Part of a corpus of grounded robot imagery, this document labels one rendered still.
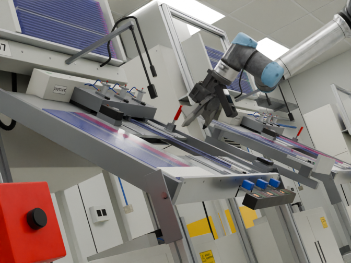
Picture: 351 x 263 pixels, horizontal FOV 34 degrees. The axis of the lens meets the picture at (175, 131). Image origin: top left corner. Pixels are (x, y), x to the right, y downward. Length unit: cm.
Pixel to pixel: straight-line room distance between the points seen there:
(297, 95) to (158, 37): 475
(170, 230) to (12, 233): 40
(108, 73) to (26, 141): 47
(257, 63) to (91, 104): 57
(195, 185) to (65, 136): 39
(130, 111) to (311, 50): 66
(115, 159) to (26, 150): 58
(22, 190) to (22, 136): 87
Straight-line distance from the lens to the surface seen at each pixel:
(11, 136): 197
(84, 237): 415
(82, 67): 216
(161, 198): 134
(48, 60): 202
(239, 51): 182
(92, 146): 151
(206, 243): 205
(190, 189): 143
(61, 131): 159
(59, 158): 210
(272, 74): 180
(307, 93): 977
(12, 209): 111
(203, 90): 186
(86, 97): 195
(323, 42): 197
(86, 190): 433
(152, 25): 553
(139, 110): 209
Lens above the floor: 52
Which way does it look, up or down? 13 degrees up
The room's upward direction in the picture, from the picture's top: 19 degrees counter-clockwise
